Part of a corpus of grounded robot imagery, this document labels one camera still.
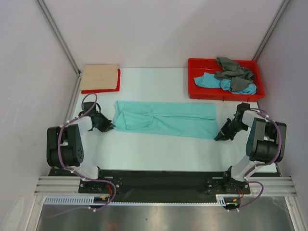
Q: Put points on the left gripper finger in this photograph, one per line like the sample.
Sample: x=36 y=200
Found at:
x=103 y=120
x=107 y=127

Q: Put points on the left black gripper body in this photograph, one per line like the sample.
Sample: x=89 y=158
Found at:
x=102 y=123

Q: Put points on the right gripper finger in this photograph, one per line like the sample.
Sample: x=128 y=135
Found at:
x=222 y=137
x=226 y=128

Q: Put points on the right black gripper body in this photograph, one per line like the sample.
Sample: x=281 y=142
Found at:
x=235 y=127

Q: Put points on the mint green t shirt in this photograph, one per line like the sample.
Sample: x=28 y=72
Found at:
x=196 y=120

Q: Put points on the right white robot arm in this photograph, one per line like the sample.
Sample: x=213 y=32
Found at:
x=265 y=144

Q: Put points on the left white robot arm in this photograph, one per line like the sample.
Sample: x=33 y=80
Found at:
x=67 y=148

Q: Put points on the folded red t shirt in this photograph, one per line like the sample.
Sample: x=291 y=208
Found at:
x=105 y=90

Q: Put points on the folded beige t shirt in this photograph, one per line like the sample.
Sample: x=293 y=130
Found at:
x=99 y=77

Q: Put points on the blue t shirt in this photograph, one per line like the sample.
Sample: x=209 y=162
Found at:
x=208 y=80

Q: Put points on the grey t shirt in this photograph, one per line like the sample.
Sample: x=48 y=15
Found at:
x=240 y=77

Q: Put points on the red plastic bin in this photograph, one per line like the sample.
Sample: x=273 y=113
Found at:
x=197 y=67

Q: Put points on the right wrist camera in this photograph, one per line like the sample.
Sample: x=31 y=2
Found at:
x=241 y=108

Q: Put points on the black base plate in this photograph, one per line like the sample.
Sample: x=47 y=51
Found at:
x=161 y=186

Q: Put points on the right white cable duct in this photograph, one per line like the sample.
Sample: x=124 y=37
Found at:
x=230 y=200

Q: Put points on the white cable duct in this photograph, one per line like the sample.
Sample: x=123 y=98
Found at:
x=230 y=200
x=98 y=201

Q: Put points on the left white cable duct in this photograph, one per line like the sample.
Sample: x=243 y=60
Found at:
x=98 y=201

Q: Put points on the aluminium front rail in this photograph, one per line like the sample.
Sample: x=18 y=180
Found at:
x=70 y=185

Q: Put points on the left aluminium frame post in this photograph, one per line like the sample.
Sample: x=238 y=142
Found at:
x=57 y=33

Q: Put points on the aluminium frame post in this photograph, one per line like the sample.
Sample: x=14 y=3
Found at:
x=274 y=23
x=57 y=33

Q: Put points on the right aluminium frame post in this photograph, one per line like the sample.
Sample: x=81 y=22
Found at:
x=274 y=23

